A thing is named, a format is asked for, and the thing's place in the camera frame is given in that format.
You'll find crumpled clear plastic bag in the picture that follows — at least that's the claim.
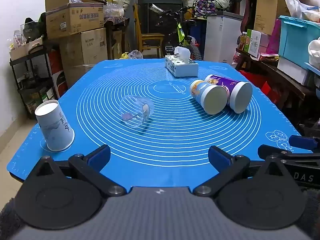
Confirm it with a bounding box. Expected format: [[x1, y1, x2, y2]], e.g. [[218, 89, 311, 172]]
[[127, 49, 144, 59]]

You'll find white tissue box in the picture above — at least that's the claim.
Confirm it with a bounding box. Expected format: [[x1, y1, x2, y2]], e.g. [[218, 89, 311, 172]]
[[165, 46, 199, 78]]

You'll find purple paper cup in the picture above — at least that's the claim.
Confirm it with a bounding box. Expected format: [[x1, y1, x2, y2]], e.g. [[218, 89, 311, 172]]
[[205, 74, 253, 114]]

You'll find dark wooden side table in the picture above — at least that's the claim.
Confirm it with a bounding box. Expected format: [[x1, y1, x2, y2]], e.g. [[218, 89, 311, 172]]
[[235, 47, 320, 122]]

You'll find small open cardboard box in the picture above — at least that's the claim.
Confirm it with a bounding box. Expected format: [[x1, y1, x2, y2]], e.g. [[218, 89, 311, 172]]
[[9, 39, 44, 61]]

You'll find white flat box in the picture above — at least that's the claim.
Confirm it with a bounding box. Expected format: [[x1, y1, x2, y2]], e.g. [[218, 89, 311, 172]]
[[277, 55, 311, 86]]

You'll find wooden chair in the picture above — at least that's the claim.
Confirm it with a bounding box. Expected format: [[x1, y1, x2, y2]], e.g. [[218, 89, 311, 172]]
[[133, 4, 165, 58]]

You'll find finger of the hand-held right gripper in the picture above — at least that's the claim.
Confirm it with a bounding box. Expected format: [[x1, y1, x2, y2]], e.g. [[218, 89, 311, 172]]
[[257, 144, 320, 161], [289, 135, 320, 153]]

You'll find white plastic bag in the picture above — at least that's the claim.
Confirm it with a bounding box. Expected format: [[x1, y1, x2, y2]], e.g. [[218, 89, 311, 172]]
[[284, 0, 320, 22]]

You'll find floral print bag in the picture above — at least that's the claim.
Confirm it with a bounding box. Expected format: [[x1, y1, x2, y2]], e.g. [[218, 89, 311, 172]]
[[194, 0, 218, 18]]

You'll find dark fuzzy sleeve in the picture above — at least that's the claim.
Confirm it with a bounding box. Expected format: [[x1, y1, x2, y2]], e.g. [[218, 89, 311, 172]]
[[299, 187, 320, 240], [0, 197, 26, 240]]

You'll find blue silicone baking mat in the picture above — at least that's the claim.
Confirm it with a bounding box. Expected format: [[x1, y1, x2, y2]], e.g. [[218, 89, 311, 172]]
[[7, 58, 313, 188]]

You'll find white paper cup blue print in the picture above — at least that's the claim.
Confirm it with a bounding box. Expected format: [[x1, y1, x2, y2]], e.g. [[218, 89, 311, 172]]
[[34, 99, 75, 152]]

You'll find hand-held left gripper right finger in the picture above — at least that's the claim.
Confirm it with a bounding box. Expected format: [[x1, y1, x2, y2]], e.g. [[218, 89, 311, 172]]
[[193, 145, 299, 197]]

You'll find black and green bicycle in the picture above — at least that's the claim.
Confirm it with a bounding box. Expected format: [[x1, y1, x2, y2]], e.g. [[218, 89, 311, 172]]
[[149, 4, 203, 61]]

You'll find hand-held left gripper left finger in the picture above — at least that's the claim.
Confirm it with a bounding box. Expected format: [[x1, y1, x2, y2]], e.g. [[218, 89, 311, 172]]
[[31, 144, 127, 197]]

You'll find black metal shelf rack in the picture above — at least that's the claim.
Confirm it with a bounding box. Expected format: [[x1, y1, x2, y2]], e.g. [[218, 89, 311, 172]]
[[9, 44, 66, 120]]

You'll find white chest freezer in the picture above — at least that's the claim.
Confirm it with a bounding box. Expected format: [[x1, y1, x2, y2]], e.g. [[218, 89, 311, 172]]
[[203, 11, 244, 64]]

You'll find teal plastic storage bin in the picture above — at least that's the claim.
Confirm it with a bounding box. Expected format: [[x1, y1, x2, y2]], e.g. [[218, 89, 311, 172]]
[[278, 15, 320, 66]]

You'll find yellow and blue paper cup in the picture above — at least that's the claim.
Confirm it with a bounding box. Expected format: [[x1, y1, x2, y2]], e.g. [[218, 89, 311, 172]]
[[189, 79, 229, 115]]

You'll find orange drink bottle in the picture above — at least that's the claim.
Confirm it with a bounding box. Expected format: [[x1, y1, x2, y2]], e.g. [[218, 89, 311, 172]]
[[238, 31, 248, 51]]

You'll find green and white carton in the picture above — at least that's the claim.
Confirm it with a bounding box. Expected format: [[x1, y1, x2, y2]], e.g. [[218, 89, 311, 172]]
[[246, 29, 269, 57]]

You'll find dark bag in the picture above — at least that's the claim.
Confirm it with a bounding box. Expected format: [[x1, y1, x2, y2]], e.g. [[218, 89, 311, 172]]
[[20, 12, 47, 43]]

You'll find large closed cardboard box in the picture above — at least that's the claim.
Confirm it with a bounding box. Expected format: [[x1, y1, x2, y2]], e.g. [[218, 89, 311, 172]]
[[59, 27, 108, 81]]

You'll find tall cardboard box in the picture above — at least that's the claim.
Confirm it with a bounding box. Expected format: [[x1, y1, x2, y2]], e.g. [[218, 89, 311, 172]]
[[253, 0, 291, 36]]

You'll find clear plastic cup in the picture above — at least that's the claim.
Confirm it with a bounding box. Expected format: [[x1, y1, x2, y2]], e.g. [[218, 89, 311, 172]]
[[119, 95, 154, 129]]

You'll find pink bag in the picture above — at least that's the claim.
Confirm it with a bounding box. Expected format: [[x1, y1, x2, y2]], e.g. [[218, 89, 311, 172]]
[[265, 19, 282, 54]]

